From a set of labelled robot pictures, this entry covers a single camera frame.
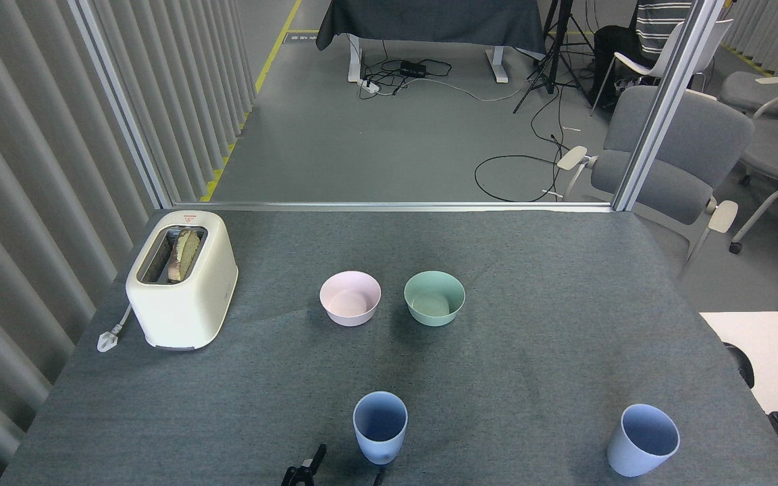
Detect blue cup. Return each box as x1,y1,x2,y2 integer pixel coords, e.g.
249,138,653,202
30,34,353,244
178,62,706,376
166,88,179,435
607,404,680,478
353,391,409,466

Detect pink bowl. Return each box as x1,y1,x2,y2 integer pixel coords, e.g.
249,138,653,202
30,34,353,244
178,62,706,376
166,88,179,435
319,271,382,327

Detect green bowl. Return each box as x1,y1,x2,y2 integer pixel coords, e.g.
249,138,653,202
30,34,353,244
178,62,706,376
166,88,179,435
404,271,466,327

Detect cream white toaster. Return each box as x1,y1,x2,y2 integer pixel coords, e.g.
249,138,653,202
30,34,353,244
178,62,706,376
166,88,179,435
126,211,238,352

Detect toasted bread slice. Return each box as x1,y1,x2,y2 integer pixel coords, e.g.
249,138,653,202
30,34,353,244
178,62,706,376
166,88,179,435
167,228,202,283

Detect black rounded object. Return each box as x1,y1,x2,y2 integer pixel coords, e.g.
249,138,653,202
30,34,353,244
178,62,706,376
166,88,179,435
724,342,756,389

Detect white desk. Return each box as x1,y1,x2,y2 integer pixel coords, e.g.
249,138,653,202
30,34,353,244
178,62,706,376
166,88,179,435
700,311,778,414

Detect black tripod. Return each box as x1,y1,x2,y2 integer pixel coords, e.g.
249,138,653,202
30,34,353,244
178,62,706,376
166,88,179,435
513,0,598,114

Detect dark grey tablecloth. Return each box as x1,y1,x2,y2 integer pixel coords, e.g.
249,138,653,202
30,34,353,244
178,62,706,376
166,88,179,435
315,0,547,55

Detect grey office chair white armrests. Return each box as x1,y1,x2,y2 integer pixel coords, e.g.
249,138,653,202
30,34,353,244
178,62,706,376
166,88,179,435
556,86,756,271

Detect white plastic chair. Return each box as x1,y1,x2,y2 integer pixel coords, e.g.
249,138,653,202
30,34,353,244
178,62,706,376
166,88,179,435
590,18,735,117

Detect person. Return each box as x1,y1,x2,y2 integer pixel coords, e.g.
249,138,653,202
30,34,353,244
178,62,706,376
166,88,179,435
590,0,695,110

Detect white toaster cord with plug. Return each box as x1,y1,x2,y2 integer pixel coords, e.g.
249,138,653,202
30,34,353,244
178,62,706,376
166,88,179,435
97,304,134,353

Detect silver aluminium rail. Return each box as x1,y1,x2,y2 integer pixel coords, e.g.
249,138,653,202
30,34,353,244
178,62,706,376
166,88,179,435
172,200,614,213

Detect black floor cable loop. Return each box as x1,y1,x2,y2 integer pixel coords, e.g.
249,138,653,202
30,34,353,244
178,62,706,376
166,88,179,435
474,132,569,203

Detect white floor cable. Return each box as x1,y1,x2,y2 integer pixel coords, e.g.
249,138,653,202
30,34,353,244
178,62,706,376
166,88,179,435
421,76,531,103

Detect white table frame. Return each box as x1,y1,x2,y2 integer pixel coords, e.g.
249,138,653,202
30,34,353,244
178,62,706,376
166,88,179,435
347,34,509,84

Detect silver aluminium post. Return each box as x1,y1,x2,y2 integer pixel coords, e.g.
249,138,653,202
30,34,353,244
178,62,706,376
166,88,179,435
612,0,727,212
68,0,174,209

